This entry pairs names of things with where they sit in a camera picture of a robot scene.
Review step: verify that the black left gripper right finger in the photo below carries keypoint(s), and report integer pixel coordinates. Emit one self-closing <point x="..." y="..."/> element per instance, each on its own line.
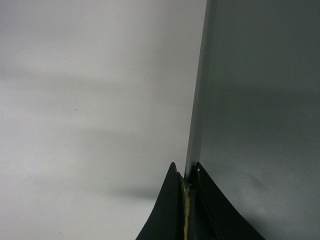
<point x="225" y="221"/>

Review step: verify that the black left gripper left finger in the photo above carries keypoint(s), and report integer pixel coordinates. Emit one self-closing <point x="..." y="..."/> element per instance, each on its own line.
<point x="169" y="217"/>

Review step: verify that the grey metal tray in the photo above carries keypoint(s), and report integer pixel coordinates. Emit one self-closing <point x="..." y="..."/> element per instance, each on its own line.
<point x="255" y="124"/>

